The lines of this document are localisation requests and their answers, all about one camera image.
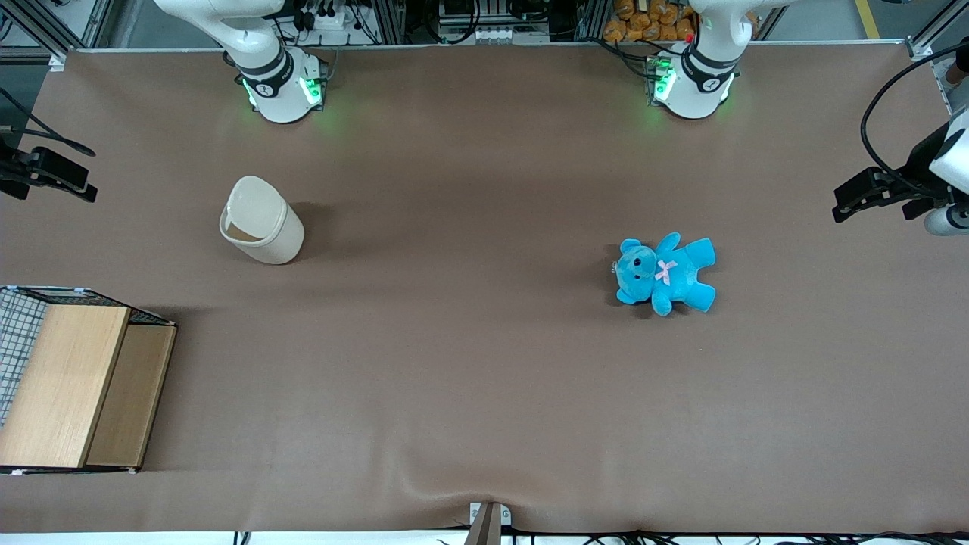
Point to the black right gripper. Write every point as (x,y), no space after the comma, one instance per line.
(10,170)

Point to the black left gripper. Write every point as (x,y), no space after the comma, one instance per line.
(919,161)

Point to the cream lidded trash can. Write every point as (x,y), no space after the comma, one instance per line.
(280,238)

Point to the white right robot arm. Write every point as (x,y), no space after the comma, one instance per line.
(276,91)

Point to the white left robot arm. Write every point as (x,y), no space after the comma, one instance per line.
(693,91)

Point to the blue teddy bear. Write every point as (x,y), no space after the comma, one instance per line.
(666,274)

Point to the light wooden board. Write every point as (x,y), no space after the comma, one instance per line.
(64,382)

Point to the dark wooden board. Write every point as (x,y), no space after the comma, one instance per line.
(125,397)

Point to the orange plush toy pile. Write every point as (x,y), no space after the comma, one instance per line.
(647,21)

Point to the white power strip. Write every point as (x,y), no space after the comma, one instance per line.
(329,19)

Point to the brown table mat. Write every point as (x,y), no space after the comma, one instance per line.
(484,341)

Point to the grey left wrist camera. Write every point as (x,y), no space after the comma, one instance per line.
(946,220)

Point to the aluminium frame post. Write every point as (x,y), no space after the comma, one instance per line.
(387,19)

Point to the table edge clamp bracket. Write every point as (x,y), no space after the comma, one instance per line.
(488,518)

